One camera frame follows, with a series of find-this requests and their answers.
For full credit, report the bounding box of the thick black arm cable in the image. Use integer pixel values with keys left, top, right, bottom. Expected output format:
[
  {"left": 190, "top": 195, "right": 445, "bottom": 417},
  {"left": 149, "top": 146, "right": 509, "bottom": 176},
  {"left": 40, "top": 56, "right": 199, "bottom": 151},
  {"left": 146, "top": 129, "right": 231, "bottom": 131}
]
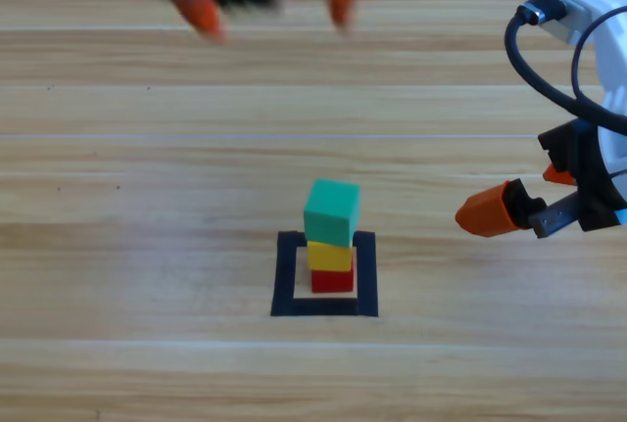
[{"left": 504, "top": 0, "right": 627, "bottom": 137}]

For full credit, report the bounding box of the black tape square outline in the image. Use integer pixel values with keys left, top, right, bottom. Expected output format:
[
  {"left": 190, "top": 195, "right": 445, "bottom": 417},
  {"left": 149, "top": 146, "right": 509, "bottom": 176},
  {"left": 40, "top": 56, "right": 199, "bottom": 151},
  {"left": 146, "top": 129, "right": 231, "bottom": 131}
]
[{"left": 269, "top": 230, "right": 380, "bottom": 318}]

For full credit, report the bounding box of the green wooden cube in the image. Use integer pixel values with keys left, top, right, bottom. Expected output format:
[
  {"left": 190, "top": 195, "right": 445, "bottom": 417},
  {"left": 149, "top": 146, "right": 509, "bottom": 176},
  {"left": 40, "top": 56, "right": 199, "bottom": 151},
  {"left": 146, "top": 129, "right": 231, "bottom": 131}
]
[{"left": 303, "top": 178, "right": 362, "bottom": 249}]

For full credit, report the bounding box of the red wooden cube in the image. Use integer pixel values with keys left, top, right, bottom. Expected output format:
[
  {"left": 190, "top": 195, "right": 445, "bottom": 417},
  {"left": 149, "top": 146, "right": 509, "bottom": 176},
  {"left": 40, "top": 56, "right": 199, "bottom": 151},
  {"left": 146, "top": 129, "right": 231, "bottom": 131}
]
[{"left": 311, "top": 267, "right": 356, "bottom": 295}]

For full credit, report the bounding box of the thin black arm wire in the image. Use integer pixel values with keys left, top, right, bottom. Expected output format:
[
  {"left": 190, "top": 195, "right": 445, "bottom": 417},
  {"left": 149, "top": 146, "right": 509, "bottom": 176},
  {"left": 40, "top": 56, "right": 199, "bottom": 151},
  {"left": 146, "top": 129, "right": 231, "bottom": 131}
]
[{"left": 570, "top": 5, "right": 627, "bottom": 122}]

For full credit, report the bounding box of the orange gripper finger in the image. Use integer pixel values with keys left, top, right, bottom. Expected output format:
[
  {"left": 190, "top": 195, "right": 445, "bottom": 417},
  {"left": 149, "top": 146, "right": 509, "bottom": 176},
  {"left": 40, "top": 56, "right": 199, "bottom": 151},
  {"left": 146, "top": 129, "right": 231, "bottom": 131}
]
[
  {"left": 325, "top": 0, "right": 359, "bottom": 34},
  {"left": 542, "top": 163, "right": 577, "bottom": 187},
  {"left": 169, "top": 0, "right": 229, "bottom": 46},
  {"left": 454, "top": 179, "right": 548, "bottom": 238}
]

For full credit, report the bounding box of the yellow wooden cube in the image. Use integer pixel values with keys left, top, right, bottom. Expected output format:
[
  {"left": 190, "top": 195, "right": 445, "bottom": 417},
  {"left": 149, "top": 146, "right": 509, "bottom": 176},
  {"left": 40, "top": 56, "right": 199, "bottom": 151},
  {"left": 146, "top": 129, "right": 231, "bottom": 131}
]
[{"left": 306, "top": 240, "right": 355, "bottom": 272}]

